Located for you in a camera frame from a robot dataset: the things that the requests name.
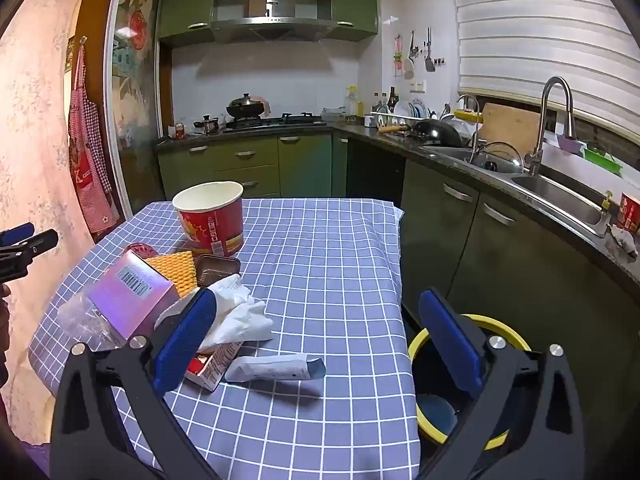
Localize orange waffle sponge cloth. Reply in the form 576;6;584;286
145;250;198;298

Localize green plastic tray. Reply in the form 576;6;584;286
582;146;626;176

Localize blue checked tablecloth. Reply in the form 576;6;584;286
27;196;423;480

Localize green upper kitchen cabinets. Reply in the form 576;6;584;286
157;0;378;48

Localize purple plastic tray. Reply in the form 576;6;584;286
555;132;586;153

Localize steel kitchen sink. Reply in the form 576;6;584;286
510;172;608;236

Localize red paper bucket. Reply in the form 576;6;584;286
172;181;246;257

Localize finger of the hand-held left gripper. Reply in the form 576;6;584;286
0;223;35;247
0;229;59;283

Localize red checked apron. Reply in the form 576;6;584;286
67;42;121;235

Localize black wok with lid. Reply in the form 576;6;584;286
226;92;266;120

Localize white window blind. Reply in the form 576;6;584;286
447;0;640;128

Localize steel range hood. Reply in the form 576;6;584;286
210;0;337;43

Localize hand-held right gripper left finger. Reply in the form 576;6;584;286
50;287;221;480

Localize crushed red can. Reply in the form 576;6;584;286
124;242;157;261

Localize black gas stove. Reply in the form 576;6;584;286
222;112;326;133

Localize clear plastic oil bottle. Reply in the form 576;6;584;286
344;85;363;121

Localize tall steel faucet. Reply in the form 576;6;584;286
525;76;578;177

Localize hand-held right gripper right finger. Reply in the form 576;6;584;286
417;287;586;480

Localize yellow rimmed trash bin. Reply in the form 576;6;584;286
407;313;533;448

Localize dark sauce bottles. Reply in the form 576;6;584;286
372;86;401;113

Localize small steel faucet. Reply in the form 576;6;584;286
456;94;483;153

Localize crumpled white wrapper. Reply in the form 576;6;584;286
607;225;638;253

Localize wooden cutting board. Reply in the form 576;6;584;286
477;102;543;158

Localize brown foil tray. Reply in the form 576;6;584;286
194;254;241;288

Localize red and white carton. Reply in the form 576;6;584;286
184;341;245;392

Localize white tube with blue cap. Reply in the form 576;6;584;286
224;352;327;383

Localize white tissue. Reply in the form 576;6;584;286
155;276;275;353

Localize sliding door with poster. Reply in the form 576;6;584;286
102;0;168;216

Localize dish rack with dishes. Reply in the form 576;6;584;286
370;100;453;128

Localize purple cardboard box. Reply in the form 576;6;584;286
86;250;181;341

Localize clear plastic cup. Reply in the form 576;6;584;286
57;290;126;353

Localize black wok with wooden handle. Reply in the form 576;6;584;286
377;119;463;148

